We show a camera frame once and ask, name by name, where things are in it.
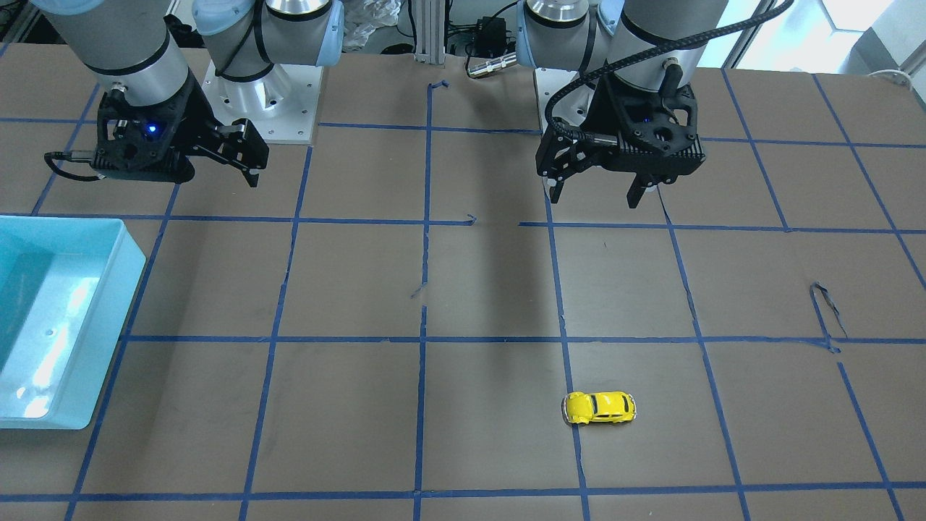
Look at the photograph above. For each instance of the yellow toy beetle car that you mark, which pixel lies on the yellow toy beetle car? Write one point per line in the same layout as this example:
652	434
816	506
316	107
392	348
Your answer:
579	408

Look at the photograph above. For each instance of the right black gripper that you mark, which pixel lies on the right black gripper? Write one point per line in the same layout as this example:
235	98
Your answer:
194	116

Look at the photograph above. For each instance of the black power adapter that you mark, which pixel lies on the black power adapter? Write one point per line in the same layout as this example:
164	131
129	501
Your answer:
491	37

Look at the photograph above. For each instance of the aluminium frame post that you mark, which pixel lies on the aluminium frame post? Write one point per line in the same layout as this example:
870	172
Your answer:
430	31

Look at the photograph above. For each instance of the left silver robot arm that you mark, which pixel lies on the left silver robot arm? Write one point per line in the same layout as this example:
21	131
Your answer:
577	35

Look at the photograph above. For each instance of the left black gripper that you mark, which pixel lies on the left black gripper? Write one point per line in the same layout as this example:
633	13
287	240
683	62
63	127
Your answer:
595	110

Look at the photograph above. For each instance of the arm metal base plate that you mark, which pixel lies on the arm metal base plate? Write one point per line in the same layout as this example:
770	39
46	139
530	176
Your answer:
575	107
282	105

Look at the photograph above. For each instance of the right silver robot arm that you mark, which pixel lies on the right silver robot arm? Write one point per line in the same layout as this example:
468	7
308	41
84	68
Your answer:
130	44

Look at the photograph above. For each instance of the light blue plastic bin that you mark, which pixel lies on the light blue plastic bin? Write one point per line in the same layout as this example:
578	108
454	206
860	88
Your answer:
66	289

